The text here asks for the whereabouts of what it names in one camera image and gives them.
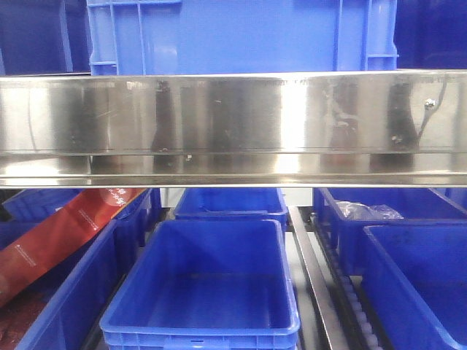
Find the stainless steel shelf beam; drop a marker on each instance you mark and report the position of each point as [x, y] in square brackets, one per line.
[404, 128]

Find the blue crate upper shelf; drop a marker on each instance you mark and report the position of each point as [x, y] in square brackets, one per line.
[238, 37]

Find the blue bin centre rear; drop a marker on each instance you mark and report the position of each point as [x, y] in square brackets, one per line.
[229, 203]

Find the blue bin centre front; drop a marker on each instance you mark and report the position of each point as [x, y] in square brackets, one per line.
[207, 285]

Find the clear plastic bag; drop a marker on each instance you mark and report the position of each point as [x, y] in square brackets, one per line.
[355, 210]

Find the blue bin right front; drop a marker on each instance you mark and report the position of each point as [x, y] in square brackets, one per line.
[415, 279]

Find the blue bin left front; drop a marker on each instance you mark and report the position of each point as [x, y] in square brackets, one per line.
[61, 309]

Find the red packaging bag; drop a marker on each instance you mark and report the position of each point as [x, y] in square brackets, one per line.
[53, 240]

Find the steel roller track rail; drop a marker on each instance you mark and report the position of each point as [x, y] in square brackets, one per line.
[320, 323]

